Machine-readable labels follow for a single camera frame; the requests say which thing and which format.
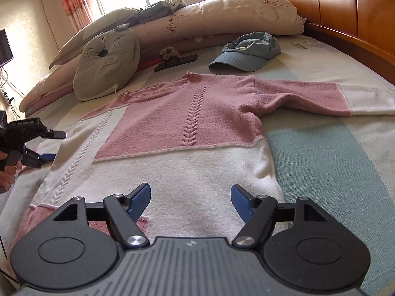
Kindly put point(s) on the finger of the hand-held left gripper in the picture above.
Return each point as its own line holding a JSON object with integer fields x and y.
{"x": 46, "y": 158}
{"x": 57, "y": 134}

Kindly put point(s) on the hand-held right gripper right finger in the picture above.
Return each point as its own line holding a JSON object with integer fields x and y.
{"x": 242, "y": 202}

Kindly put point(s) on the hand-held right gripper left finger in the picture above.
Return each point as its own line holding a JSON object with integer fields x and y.
{"x": 140, "y": 200}

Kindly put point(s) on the pink and white sweater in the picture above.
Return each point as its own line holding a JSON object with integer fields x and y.
{"x": 191, "y": 114}

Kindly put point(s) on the person's left hand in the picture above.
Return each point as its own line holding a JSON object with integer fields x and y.
{"x": 6, "y": 178}

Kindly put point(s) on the white power strip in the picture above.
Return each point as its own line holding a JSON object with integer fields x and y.
{"x": 6, "y": 98}

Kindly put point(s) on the grey cat face cushion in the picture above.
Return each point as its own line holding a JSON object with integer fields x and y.
{"x": 105, "y": 64}

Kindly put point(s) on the grey pillow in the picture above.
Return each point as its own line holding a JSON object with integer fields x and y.
{"x": 101, "y": 23}

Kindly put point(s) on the knitted flower ornament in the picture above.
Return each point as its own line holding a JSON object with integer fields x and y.
{"x": 169, "y": 53}

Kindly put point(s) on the light blue cap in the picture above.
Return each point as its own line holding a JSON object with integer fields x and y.
{"x": 243, "y": 58}

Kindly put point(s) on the black phone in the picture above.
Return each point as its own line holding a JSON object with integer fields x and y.
{"x": 185, "y": 60}

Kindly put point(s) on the blue-grey folded cloth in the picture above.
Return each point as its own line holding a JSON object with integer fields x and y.
{"x": 160, "y": 9}

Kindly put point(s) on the pink quilt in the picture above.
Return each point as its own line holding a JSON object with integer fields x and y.
{"x": 209, "y": 41}

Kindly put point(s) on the beige floral quilt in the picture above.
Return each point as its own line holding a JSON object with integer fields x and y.
{"x": 234, "y": 15}

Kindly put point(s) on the wooden bed headboard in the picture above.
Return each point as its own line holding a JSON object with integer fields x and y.
{"x": 339, "y": 3}

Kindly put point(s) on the black wall television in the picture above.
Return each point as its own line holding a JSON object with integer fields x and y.
{"x": 4, "y": 49}

